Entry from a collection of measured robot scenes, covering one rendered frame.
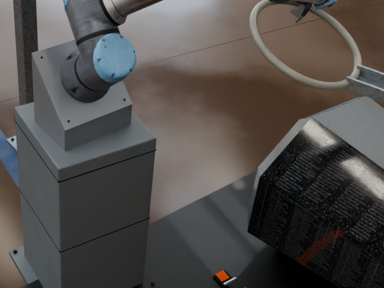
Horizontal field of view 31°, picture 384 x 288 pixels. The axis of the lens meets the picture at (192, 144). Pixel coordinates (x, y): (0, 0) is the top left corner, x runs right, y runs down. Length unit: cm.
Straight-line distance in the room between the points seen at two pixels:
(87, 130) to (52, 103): 17
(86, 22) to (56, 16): 270
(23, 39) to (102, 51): 121
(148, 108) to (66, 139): 172
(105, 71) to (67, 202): 56
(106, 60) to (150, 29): 267
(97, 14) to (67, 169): 55
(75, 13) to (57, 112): 36
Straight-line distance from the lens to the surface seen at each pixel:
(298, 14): 295
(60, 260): 278
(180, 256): 329
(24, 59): 349
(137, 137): 258
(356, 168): 278
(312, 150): 285
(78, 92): 245
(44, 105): 253
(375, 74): 279
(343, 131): 287
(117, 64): 228
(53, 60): 249
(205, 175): 374
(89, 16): 232
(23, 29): 341
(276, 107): 433
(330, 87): 265
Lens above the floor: 248
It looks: 39 degrees down
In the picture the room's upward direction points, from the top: 8 degrees clockwise
